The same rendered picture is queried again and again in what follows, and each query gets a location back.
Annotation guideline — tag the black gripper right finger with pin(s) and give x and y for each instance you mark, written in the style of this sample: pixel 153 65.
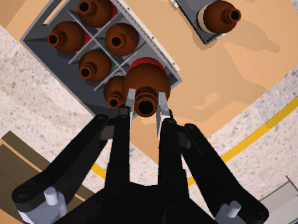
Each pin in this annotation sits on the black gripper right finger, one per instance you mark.
pixel 226 199

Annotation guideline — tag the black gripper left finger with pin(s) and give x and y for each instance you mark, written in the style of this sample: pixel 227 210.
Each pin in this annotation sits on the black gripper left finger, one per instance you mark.
pixel 41 199

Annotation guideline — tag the grey divided crate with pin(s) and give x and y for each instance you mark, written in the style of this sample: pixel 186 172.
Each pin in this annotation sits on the grey divided crate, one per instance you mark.
pixel 65 67

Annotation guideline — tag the dark grey rectangular tray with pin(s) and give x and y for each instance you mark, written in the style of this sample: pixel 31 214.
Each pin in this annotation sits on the dark grey rectangular tray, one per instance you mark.
pixel 190 12

